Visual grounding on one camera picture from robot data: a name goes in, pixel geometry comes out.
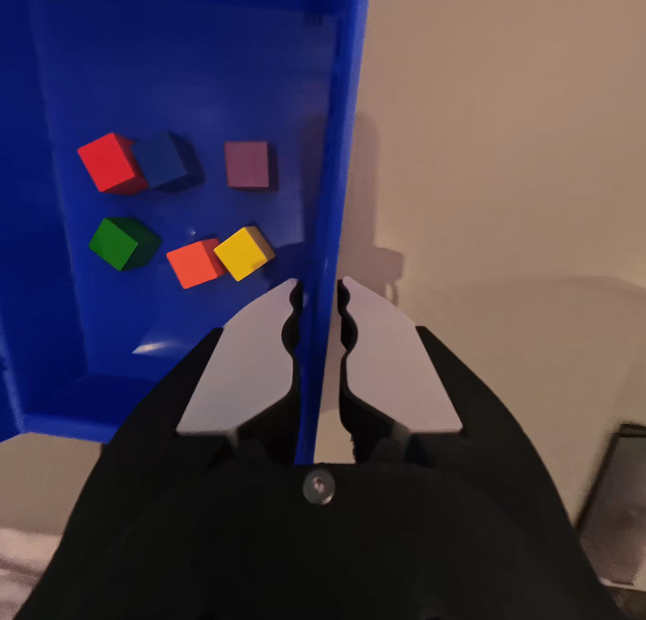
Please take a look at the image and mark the yellow wooden cube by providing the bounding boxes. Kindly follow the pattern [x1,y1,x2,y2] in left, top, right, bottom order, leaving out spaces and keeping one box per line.
[213,226,276,282]

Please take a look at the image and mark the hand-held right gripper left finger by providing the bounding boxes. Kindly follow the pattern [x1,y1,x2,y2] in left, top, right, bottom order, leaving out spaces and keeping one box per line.
[176,278,303,454]

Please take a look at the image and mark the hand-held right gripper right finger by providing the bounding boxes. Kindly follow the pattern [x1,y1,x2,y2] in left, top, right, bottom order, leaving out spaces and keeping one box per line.
[337,277,464,454]

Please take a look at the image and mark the red wooden cube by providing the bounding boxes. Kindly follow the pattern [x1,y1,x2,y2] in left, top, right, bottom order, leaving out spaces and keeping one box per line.
[77,132,148,195]

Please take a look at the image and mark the green wooden cube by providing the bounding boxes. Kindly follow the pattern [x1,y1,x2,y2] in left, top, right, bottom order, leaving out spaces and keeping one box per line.
[88,217,162,271]

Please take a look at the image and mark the purple wooden cube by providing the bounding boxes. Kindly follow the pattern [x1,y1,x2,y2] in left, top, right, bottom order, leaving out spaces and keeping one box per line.
[223,141,271,191]

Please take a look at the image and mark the blue wooden cube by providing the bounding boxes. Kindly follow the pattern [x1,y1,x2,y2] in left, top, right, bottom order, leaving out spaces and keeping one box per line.
[132,132,205,193]

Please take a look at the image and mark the blue plastic bin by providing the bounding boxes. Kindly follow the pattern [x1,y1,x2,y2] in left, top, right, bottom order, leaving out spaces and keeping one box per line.
[0,0,373,465]

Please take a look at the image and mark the orange wooden cube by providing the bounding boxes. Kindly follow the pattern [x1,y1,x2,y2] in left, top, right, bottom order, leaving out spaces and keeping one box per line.
[166,238,226,290]

